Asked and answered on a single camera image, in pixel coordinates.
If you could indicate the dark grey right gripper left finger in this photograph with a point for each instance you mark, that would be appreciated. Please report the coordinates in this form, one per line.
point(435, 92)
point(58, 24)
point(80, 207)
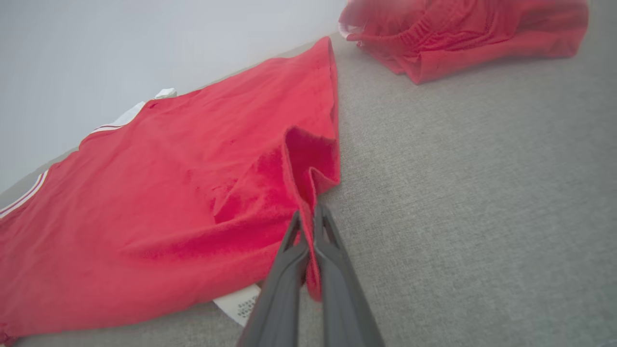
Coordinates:
point(279, 299)

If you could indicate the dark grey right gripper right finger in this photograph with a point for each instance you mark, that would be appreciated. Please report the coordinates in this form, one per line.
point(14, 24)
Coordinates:
point(342, 299)

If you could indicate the red and white jersey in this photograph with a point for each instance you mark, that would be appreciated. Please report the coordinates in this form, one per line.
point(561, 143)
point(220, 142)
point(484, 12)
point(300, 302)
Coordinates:
point(168, 183)

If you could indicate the red shorts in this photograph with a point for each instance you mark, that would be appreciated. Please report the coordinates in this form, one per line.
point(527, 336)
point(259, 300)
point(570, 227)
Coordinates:
point(462, 33)

